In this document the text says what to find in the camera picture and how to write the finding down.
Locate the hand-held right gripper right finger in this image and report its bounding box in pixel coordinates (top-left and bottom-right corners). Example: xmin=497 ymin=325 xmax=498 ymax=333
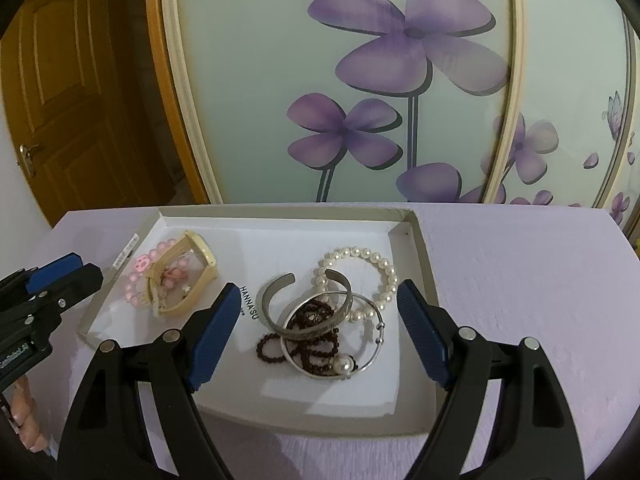
xmin=396 ymin=279 xmax=588 ymax=480

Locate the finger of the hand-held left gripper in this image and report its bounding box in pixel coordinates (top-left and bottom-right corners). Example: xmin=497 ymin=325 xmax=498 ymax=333
xmin=0 ymin=253 xmax=84 ymax=302
xmin=0 ymin=262 xmax=104 ymax=342

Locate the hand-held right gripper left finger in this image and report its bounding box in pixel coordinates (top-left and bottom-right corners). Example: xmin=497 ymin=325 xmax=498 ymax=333
xmin=56 ymin=282 xmax=243 ymax=480

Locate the thin silver bangle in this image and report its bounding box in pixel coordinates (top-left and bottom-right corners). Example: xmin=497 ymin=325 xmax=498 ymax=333
xmin=280 ymin=292 xmax=386 ymax=384

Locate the pink bead charm bracelet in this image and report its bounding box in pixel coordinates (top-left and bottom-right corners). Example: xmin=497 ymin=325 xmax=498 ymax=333
xmin=122 ymin=241 xmax=193 ymax=311

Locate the cream strap wristwatch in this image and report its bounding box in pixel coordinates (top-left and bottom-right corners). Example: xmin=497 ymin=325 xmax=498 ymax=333
xmin=145 ymin=230 xmax=219 ymax=317

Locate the dark red bead necklace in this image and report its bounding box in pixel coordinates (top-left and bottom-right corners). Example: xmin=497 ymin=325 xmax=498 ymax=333
xmin=256 ymin=300 xmax=346 ymax=379

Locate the grey metal cuff bracelet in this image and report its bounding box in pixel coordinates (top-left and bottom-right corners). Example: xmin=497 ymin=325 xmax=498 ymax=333
xmin=259 ymin=268 xmax=355 ymax=344

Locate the grey cardboard tray box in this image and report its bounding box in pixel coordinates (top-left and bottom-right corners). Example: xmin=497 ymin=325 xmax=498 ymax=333
xmin=76 ymin=204 xmax=441 ymax=441

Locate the person's left hand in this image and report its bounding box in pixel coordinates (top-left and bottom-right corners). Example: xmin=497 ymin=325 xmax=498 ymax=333
xmin=10 ymin=374 xmax=51 ymax=454

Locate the lavender tablecloth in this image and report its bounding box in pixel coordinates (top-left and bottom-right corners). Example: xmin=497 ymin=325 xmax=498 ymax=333
xmin=0 ymin=202 xmax=640 ymax=480

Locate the brown wooden door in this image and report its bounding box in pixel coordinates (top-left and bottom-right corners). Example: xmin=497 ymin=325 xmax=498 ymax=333
xmin=0 ymin=0 xmax=171 ymax=228

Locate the purple flower wardrobe door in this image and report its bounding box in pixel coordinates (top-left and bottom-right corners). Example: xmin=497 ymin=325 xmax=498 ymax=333
xmin=145 ymin=0 xmax=523 ymax=206

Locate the white pearl bracelet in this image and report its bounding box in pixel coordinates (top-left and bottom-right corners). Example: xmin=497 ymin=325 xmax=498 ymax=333
xmin=313 ymin=246 xmax=399 ymax=324

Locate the brass door handle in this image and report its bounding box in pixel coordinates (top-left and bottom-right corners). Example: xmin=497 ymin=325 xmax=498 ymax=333
xmin=19 ymin=143 xmax=42 ymax=177

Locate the wooden door frame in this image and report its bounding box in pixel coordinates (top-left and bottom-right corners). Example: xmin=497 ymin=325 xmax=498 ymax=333
xmin=142 ymin=0 xmax=211 ymax=206

